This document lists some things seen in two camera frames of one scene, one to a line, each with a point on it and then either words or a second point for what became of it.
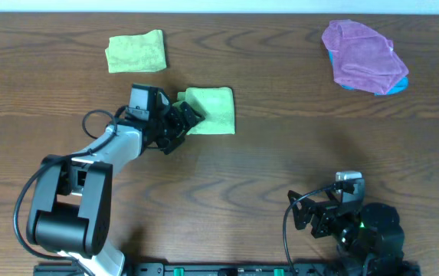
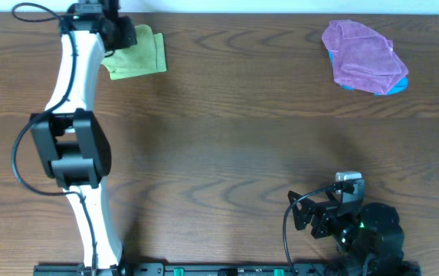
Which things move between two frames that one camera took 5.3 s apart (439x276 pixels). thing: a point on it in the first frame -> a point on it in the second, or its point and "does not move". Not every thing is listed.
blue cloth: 400,87 does not move
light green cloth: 217,105 -> 146,57
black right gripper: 322,216 does not move
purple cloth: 362,58 does not move
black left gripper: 175,128 -> 126,32
